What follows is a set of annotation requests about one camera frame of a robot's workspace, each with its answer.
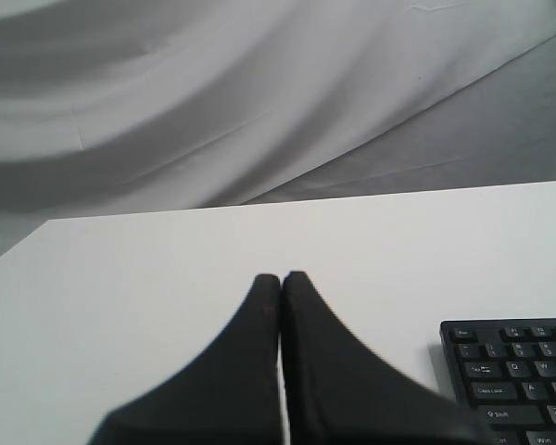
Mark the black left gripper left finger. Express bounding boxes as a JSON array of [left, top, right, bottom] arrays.
[[90, 274, 284, 444]]

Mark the grey backdrop cloth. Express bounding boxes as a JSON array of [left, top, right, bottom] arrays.
[[0, 1, 556, 256]]

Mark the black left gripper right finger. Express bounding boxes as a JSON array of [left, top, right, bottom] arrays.
[[281, 272, 493, 444]]

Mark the black acer keyboard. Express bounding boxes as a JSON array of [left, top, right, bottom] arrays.
[[440, 318, 556, 444]]

